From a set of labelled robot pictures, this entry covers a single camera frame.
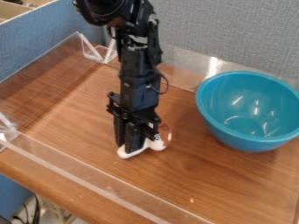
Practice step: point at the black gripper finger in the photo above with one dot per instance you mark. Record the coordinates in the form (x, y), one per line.
(135, 137)
(119, 125)

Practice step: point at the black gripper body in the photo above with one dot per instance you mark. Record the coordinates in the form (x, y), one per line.
(144, 116)

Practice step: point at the white brown plush mushroom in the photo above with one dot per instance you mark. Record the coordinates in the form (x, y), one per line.
(157, 144)

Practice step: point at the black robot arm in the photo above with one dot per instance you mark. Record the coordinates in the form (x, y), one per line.
(133, 27)

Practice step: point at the blue plastic bowl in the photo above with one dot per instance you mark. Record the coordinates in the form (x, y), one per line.
(249, 110)

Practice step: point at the clear acrylic corner bracket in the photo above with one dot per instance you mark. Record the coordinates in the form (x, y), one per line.
(98, 53)

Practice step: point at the blue partition wall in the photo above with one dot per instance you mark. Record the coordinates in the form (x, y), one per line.
(30, 29)

